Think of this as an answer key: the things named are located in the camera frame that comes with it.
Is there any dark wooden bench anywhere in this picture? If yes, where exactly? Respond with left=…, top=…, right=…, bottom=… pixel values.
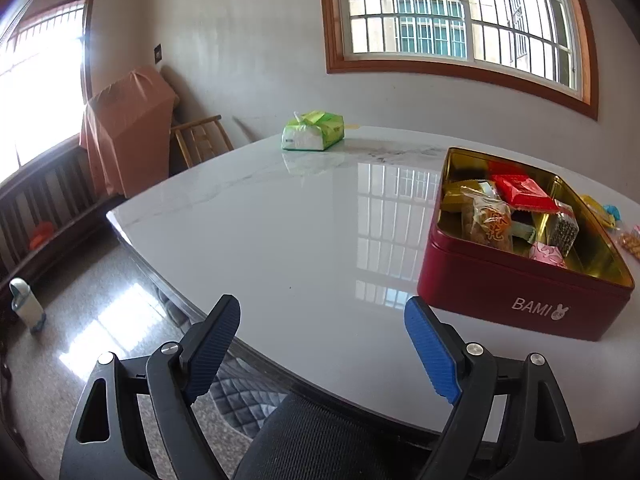
left=0, top=142, right=126, bottom=281

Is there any green tissue pack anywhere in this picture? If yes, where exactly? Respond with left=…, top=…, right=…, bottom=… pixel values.
left=281, top=110, right=346, bottom=152

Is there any light wooden chair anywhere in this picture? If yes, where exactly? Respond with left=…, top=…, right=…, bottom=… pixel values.
left=170, top=115, right=235, bottom=170

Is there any white and blue bottle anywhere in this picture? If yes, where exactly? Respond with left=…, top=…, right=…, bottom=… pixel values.
left=9, top=278, right=47, bottom=335

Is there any gold foil pillow packet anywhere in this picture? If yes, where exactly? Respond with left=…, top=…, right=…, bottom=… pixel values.
left=580, top=195, right=614, bottom=229

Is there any grey quilted chair seat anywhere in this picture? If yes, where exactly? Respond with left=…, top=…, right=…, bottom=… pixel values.
left=207, top=355, right=301, bottom=431

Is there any pink patterned snack packet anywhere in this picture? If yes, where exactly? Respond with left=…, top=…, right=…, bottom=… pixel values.
left=528, top=241, right=569, bottom=269

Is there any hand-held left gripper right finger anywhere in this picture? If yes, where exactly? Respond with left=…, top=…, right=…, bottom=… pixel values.
left=404, top=296, right=585, bottom=480

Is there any wooden framed barred window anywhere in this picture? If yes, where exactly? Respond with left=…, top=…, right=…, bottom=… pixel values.
left=318, top=0, right=600, bottom=121

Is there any narrow barred side window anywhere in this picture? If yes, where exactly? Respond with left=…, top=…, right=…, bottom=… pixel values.
left=0, top=0, right=96, bottom=186

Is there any gold packet with silver band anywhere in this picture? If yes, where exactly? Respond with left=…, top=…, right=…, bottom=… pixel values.
left=441, top=179, right=501, bottom=212

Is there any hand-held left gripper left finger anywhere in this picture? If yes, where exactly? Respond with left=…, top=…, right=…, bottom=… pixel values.
left=59, top=294, right=242, bottom=480

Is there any dark grey snack packet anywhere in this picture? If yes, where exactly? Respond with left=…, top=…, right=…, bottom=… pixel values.
left=546, top=200, right=581, bottom=259

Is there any pink cloth covered furniture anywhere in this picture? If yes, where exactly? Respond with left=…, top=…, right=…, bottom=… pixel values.
left=80, top=65, right=178, bottom=200

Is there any clear peanut snack packet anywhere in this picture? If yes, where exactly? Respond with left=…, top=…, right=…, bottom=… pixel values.
left=614, top=225, right=640, bottom=261
left=460, top=186, right=515, bottom=254

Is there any orange object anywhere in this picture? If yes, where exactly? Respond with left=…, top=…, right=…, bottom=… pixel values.
left=29, top=221, right=55, bottom=251

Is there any black mesh office chair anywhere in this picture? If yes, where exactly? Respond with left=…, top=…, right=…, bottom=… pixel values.
left=232, top=390, right=426, bottom=480

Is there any red tin box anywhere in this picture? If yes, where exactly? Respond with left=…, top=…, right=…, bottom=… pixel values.
left=416, top=147, right=636, bottom=342

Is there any red snack packet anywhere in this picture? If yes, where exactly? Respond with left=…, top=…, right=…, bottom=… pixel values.
left=489, top=173, right=562, bottom=213

